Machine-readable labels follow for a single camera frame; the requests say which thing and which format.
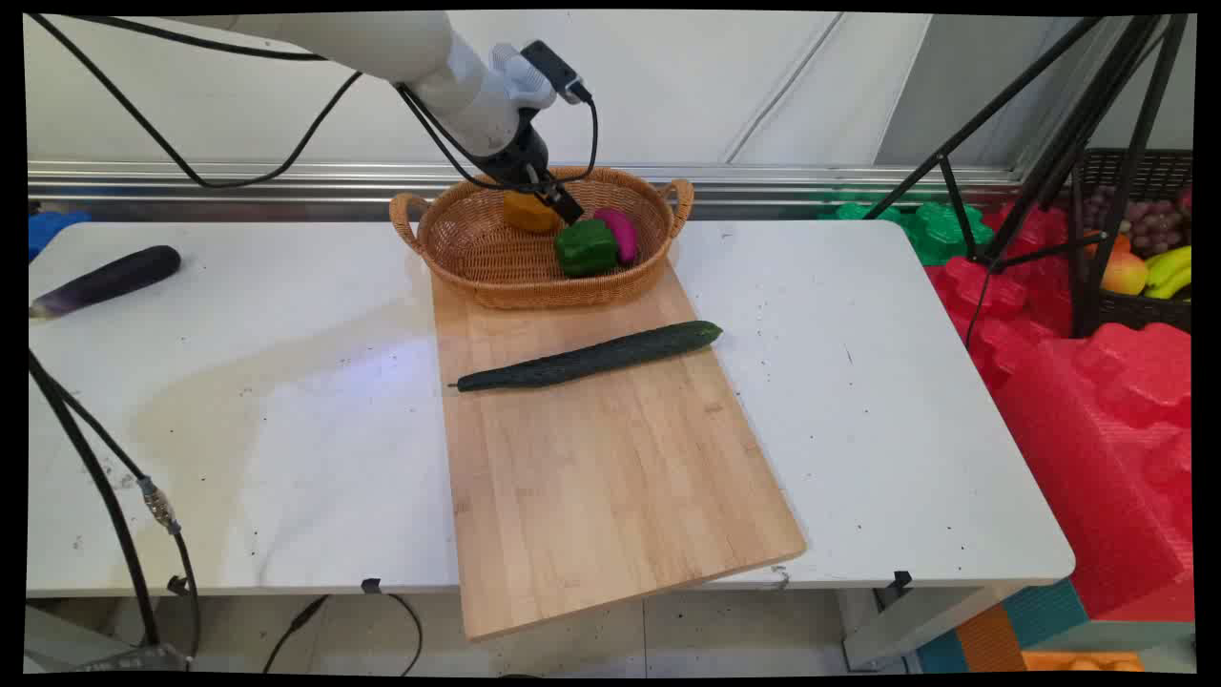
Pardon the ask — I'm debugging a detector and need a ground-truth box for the long dark green cucumber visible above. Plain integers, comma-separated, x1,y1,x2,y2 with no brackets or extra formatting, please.
448,321,724,394

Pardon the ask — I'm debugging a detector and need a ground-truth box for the black camera cable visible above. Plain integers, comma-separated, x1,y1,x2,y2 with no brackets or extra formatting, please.
393,84,601,193

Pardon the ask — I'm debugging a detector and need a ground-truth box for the black plastic crate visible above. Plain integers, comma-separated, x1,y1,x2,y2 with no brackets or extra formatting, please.
1070,148,1194,337

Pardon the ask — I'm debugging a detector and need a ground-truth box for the woven wicker basket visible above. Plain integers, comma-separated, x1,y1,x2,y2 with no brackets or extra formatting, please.
389,166,694,311

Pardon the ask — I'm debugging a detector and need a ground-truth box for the orange bell pepper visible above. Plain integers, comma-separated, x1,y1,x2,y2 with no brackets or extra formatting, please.
503,189,563,237

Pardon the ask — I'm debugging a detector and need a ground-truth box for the yellow green banana bunch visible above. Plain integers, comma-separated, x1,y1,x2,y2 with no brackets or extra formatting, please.
1143,245,1193,302

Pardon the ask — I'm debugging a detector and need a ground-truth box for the teal orange floor mat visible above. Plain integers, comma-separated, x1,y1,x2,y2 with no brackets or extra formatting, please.
916,577,1195,675

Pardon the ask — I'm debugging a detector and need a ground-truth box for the black tripod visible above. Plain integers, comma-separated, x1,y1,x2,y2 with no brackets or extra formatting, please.
863,14,1190,341

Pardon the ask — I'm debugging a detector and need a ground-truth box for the red yellow apple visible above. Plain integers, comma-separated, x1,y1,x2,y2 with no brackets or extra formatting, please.
1100,250,1150,297

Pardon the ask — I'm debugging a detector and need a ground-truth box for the thin cable with metal connector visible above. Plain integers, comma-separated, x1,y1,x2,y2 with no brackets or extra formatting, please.
57,382,202,661

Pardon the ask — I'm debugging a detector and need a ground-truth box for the wooden cutting board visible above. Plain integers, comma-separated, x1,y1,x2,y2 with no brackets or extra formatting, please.
431,256,808,642

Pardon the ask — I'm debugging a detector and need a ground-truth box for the long black hanging cable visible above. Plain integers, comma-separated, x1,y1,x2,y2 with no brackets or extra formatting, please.
27,13,366,190

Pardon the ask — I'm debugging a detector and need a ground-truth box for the dark purple eggplant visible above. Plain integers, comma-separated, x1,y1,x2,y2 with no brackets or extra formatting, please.
29,245,182,321

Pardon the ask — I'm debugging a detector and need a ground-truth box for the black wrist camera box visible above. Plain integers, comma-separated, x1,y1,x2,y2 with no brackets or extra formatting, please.
520,40,594,106

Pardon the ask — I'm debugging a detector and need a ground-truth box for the small red foam mat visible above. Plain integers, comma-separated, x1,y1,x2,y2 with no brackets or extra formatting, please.
923,202,1081,385

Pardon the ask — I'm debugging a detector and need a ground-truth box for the green foam mat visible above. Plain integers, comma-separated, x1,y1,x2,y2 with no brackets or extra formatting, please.
818,196,996,267

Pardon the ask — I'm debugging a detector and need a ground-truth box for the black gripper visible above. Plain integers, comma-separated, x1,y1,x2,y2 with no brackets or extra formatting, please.
480,122,586,227

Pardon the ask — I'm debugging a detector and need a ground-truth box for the magenta toy eggplant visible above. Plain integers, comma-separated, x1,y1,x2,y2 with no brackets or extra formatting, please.
593,207,638,266

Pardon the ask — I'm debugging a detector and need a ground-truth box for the white table leg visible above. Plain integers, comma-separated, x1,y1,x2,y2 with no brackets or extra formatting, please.
843,584,1024,671

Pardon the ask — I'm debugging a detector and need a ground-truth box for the black cable under table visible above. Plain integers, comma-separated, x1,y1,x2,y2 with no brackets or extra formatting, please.
262,593,424,677

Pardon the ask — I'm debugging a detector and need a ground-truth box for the silver metal wall rail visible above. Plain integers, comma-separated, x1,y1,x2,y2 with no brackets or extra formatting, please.
29,160,1027,223

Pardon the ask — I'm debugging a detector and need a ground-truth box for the green bell pepper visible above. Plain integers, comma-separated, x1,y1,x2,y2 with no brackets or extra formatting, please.
554,219,621,280

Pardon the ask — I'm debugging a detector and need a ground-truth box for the large red foam mat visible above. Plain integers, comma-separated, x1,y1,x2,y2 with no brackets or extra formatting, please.
990,323,1195,624

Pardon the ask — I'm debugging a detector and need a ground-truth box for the purple grape bunch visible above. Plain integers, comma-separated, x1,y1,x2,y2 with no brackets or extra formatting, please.
1087,185,1194,259

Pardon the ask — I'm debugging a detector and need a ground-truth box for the blue foam piece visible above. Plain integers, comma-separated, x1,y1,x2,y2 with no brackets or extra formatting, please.
29,211,93,261

